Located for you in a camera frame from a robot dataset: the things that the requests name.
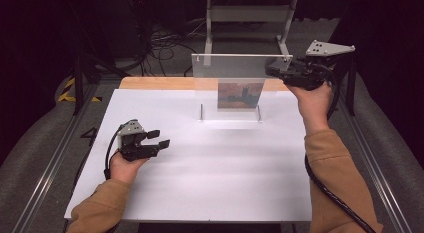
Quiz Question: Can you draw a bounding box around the aluminium rail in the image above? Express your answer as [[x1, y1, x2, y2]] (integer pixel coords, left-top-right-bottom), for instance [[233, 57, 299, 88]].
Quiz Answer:
[[332, 84, 414, 233], [11, 82, 100, 233]]

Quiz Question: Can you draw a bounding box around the white board mat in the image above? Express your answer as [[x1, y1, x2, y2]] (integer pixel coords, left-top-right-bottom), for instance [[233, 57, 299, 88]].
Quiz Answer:
[[64, 88, 313, 223]]

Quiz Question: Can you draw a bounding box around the tangle of black cables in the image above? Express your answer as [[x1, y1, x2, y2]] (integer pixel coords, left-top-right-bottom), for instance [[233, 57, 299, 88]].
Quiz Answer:
[[131, 12, 204, 77]]

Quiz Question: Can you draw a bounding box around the yellow black hazard tape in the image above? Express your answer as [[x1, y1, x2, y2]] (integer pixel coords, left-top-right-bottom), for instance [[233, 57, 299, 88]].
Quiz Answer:
[[57, 76, 103, 104]]

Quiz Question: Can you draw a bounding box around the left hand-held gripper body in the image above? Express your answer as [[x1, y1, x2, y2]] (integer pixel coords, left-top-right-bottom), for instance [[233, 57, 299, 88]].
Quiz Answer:
[[117, 119, 160, 162]]

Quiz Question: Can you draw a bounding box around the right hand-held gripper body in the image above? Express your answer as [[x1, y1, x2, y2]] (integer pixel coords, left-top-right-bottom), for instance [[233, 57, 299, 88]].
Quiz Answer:
[[281, 39, 356, 92]]

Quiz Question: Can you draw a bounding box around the person's left hand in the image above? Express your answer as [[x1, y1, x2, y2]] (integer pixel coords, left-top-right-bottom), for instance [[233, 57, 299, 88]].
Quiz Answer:
[[109, 153, 149, 185]]

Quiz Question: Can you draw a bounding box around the person's right hand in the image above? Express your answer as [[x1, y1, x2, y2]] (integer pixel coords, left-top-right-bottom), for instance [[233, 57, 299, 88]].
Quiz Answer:
[[287, 82, 334, 135]]

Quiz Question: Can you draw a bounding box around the white metal stand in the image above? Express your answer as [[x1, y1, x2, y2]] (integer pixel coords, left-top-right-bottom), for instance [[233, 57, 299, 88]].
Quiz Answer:
[[203, 0, 298, 68]]

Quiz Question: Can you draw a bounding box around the picture card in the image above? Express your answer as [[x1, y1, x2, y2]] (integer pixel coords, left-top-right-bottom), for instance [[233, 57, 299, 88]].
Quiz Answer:
[[217, 81, 265, 110]]

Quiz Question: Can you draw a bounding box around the clear acrylic photo frame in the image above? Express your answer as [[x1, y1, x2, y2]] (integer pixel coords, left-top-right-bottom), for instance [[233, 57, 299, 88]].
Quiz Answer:
[[191, 53, 294, 124]]

